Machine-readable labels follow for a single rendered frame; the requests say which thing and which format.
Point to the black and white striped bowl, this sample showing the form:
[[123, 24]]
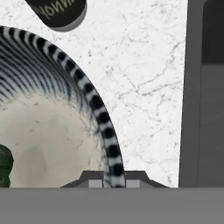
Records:
[[58, 125]]

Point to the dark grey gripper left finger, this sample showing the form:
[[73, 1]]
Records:
[[90, 178]]

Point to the grey metal sink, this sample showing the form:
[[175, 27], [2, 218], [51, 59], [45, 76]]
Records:
[[204, 96]]

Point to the black can with lettering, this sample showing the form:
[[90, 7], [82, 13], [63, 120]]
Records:
[[59, 12]]

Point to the green broccoli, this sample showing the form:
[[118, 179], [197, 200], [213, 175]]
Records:
[[5, 164]]

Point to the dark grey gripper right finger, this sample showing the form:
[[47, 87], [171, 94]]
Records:
[[137, 178]]

